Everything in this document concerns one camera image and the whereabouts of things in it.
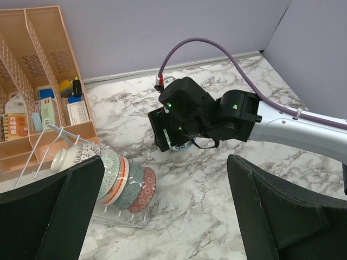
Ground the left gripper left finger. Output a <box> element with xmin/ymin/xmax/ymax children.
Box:
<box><xmin>1</xmin><ymin>155</ymin><xmax>105</xmax><ymax>259</ymax></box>

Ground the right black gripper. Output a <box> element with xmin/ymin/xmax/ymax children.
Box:
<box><xmin>147</xmin><ymin>77</ymin><xmax>225</xmax><ymax>152</ymax></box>

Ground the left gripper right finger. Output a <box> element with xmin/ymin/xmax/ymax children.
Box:
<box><xmin>227</xmin><ymin>154</ymin><xmax>346</xmax><ymax>259</ymax></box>

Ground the purple pattern white bowl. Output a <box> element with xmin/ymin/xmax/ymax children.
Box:
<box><xmin>50</xmin><ymin>143</ymin><xmax>100</xmax><ymax>174</ymax></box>

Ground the red floral outside bowl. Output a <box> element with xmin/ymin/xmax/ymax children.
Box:
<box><xmin>127</xmin><ymin>167</ymin><xmax>156</xmax><ymax>214</ymax></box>

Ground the blue wave outside bowl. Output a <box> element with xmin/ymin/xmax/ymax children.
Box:
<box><xmin>113</xmin><ymin>161</ymin><xmax>144</xmax><ymax>210</ymax></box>

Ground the orange white floral bowl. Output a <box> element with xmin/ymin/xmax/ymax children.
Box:
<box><xmin>101</xmin><ymin>157</ymin><xmax>130</xmax><ymax>206</ymax></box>

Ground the green mandala pattern bowl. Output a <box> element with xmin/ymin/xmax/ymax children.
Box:
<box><xmin>97</xmin><ymin>149</ymin><xmax>120</xmax><ymax>200</ymax></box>

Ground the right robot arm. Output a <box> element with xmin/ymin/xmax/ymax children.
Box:
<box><xmin>148</xmin><ymin>77</ymin><xmax>346</xmax><ymax>165</ymax></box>

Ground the green leaf pattern bowl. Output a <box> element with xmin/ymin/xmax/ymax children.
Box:
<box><xmin>170</xmin><ymin>142</ymin><xmax>193</xmax><ymax>152</ymax></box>

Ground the orange spiral notebook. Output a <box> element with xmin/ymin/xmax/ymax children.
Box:
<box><xmin>3</xmin><ymin>113</ymin><xmax>28</xmax><ymax>141</ymax></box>

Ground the light blue eraser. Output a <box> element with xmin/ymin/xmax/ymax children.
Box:
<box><xmin>31</xmin><ymin>112</ymin><xmax>43</xmax><ymax>133</ymax></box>

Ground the white label box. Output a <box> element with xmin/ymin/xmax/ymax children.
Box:
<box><xmin>67</xmin><ymin>101</ymin><xmax>89</xmax><ymax>125</ymax></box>

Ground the orange plastic file organizer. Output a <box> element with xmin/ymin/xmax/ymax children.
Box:
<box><xmin>1</xmin><ymin>6</ymin><xmax>99</xmax><ymax>181</ymax></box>

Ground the green white box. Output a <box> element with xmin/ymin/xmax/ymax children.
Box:
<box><xmin>35</xmin><ymin>97</ymin><xmax>60</xmax><ymax>129</ymax></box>

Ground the black yellow marker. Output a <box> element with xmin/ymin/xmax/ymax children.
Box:
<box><xmin>72</xmin><ymin>76</ymin><xmax>82</xmax><ymax>98</ymax></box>

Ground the white paper pack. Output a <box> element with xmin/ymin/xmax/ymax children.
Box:
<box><xmin>5</xmin><ymin>94</ymin><xmax>27</xmax><ymax>114</ymax></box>

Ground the blue box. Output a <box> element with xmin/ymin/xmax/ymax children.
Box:
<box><xmin>38</xmin><ymin>88</ymin><xmax>55</xmax><ymax>100</ymax></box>

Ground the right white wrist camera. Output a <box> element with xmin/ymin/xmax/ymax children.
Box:
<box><xmin>154</xmin><ymin>75</ymin><xmax>176</xmax><ymax>93</ymax></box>

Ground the white wire dish rack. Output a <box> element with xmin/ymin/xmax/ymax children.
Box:
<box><xmin>14</xmin><ymin>125</ymin><xmax>156</xmax><ymax>228</ymax></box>

